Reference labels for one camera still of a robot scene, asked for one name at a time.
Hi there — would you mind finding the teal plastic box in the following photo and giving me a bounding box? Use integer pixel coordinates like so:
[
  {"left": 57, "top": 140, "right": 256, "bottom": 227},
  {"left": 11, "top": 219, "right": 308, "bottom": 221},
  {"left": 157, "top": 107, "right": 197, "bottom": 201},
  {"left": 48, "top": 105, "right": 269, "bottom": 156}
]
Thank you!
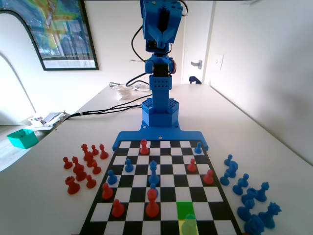
[{"left": 6, "top": 129, "right": 39, "bottom": 149}]

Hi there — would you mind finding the red rook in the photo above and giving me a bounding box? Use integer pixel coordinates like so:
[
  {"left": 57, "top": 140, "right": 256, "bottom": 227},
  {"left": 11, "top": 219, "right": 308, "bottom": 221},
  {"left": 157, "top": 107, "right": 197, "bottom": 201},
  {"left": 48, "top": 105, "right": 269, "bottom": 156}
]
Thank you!
[{"left": 65, "top": 176, "right": 81, "bottom": 195}]

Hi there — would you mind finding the white door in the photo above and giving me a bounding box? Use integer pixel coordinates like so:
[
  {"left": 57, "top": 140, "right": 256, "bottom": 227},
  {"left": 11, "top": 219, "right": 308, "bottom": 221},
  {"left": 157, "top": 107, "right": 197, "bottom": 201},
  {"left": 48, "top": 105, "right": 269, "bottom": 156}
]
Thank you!
[{"left": 180, "top": 0, "right": 214, "bottom": 85}]

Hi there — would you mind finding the black table cable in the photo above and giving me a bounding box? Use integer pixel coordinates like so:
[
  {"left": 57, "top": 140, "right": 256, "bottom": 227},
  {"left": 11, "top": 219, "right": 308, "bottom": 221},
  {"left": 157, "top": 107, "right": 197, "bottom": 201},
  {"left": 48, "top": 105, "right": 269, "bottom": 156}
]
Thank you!
[
  {"left": 58, "top": 104, "right": 144, "bottom": 123},
  {"left": 82, "top": 94, "right": 150, "bottom": 115}
]

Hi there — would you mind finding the red bishop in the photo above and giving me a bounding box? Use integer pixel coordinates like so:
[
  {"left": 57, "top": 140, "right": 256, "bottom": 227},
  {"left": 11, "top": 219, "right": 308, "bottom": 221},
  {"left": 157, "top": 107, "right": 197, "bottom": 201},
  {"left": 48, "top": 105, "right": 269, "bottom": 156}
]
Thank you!
[
  {"left": 145, "top": 188, "right": 160, "bottom": 218},
  {"left": 99, "top": 143, "right": 110, "bottom": 160}
]

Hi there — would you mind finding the black framed map poster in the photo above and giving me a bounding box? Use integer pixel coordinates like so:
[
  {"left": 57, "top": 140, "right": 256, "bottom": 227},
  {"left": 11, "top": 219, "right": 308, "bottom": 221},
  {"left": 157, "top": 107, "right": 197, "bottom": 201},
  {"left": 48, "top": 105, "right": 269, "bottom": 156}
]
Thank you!
[{"left": 0, "top": 0, "right": 99, "bottom": 71}]

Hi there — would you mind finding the blue base plate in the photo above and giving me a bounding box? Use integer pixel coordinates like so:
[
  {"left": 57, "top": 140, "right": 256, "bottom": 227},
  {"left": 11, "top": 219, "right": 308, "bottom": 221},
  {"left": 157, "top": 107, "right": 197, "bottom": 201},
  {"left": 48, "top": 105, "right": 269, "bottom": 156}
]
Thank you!
[{"left": 112, "top": 121, "right": 210, "bottom": 151}]

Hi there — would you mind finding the red pawn far row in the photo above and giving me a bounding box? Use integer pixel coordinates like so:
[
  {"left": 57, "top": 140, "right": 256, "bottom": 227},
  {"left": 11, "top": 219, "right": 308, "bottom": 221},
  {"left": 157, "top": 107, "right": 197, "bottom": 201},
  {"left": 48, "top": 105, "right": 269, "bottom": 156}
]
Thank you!
[{"left": 139, "top": 139, "right": 150, "bottom": 155}]

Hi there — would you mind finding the black white chessboard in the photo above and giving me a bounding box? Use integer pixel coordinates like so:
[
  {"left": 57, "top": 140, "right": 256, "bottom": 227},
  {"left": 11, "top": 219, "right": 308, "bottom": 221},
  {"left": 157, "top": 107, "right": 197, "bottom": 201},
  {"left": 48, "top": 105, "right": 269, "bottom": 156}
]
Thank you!
[{"left": 78, "top": 140, "right": 243, "bottom": 235}]

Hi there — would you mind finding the blue king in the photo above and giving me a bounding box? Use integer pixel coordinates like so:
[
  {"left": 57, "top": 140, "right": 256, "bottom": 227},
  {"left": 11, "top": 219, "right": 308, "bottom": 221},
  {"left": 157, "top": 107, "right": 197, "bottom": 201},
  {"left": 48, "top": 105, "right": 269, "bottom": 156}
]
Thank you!
[{"left": 148, "top": 160, "right": 160, "bottom": 187}]

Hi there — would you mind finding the white light switch plate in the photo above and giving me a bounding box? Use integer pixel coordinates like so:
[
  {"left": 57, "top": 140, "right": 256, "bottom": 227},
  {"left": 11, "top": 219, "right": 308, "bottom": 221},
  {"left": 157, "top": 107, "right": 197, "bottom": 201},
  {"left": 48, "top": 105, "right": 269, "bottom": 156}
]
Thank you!
[{"left": 212, "top": 53, "right": 224, "bottom": 71}]

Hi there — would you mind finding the white stacked object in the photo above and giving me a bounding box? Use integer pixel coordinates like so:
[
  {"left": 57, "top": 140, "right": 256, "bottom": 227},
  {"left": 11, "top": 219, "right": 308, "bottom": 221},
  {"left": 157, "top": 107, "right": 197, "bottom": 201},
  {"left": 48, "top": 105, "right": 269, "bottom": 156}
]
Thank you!
[{"left": 114, "top": 84, "right": 134, "bottom": 101}]

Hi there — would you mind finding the white arched panel black rim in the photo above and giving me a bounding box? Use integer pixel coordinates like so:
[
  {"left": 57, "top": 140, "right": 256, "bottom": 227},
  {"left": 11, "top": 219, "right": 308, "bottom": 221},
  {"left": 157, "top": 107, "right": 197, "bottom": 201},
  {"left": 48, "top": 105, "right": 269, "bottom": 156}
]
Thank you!
[{"left": 0, "top": 9, "right": 46, "bottom": 125}]

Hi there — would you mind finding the pile of papers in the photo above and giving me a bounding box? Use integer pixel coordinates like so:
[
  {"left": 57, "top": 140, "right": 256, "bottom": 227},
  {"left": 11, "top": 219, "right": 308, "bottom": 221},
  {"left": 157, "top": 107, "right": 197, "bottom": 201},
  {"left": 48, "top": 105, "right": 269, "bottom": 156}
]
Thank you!
[{"left": 28, "top": 110, "right": 70, "bottom": 128}]

